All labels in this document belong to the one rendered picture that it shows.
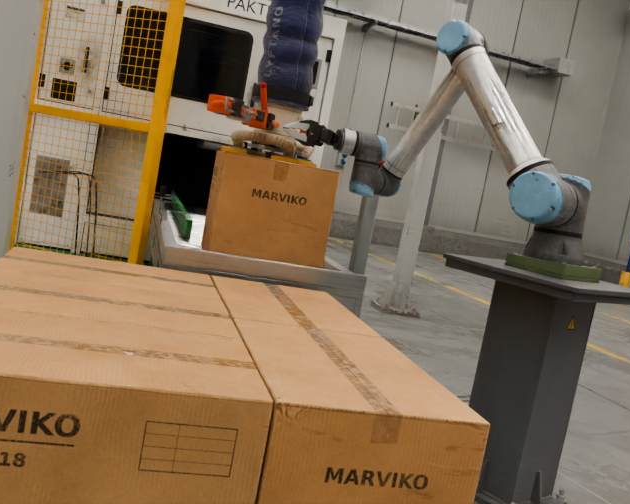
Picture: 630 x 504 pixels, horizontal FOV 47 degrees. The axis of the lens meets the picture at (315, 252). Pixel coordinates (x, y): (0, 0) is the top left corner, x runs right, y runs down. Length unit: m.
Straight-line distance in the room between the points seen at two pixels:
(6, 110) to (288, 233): 1.27
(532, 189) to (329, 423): 1.18
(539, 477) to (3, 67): 2.46
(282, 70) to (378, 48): 9.52
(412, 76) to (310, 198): 9.99
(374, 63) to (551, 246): 9.94
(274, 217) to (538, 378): 1.00
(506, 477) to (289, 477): 1.28
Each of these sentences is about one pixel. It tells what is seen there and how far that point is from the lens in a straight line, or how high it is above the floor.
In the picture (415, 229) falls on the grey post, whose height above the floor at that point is 0.66.
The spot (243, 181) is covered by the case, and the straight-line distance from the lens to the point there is 2.45.
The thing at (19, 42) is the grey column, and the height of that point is 1.22.
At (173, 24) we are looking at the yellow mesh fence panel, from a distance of 3.17.
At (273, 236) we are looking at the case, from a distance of 2.48.
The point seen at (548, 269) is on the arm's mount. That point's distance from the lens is 2.33.
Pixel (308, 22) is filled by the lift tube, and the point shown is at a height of 1.46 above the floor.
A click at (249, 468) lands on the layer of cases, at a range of 1.25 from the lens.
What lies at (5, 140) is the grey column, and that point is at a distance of 3.12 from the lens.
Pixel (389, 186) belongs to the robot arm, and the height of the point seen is 0.93.
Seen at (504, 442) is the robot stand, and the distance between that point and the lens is 2.43.
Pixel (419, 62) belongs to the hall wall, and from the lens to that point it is 12.48.
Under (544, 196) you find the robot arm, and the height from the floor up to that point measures 0.98.
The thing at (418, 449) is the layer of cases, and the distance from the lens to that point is 1.32.
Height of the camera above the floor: 0.92
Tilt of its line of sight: 6 degrees down
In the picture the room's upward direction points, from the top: 11 degrees clockwise
